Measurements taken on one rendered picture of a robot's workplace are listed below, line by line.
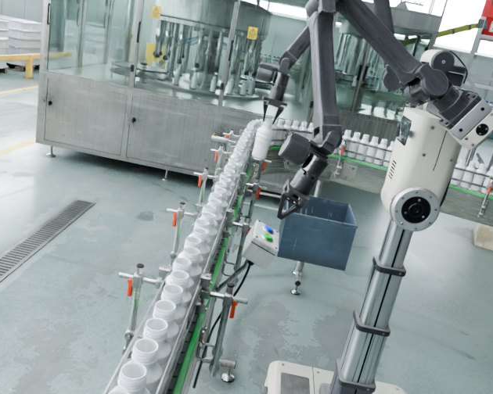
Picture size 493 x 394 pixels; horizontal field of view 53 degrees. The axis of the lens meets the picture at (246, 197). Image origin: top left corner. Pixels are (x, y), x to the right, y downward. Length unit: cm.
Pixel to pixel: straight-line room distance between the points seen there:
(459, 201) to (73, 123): 381
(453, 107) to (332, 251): 94
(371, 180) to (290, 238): 123
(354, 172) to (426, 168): 163
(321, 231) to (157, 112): 326
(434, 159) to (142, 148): 394
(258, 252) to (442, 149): 70
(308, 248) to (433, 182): 70
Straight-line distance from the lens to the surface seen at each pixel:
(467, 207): 330
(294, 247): 220
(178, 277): 102
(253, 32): 497
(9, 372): 261
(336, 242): 220
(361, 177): 331
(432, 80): 149
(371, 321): 197
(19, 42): 1168
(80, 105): 540
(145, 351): 82
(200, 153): 513
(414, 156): 169
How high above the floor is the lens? 163
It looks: 18 degrees down
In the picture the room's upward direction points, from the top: 11 degrees clockwise
